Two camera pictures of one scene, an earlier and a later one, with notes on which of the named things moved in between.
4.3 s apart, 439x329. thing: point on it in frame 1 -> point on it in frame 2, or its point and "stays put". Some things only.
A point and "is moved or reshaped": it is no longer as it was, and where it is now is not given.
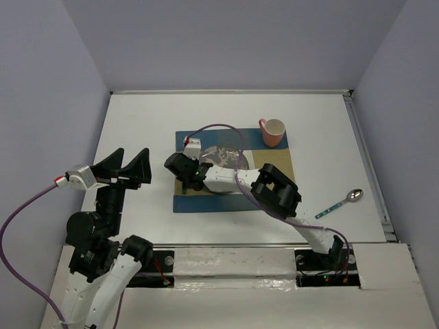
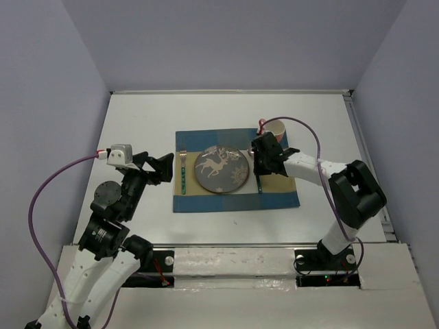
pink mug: (273, 131) stays put
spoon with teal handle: (352, 195) is moved or reshaped
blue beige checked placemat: (259, 155) stays put
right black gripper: (195, 161) -> (258, 169)
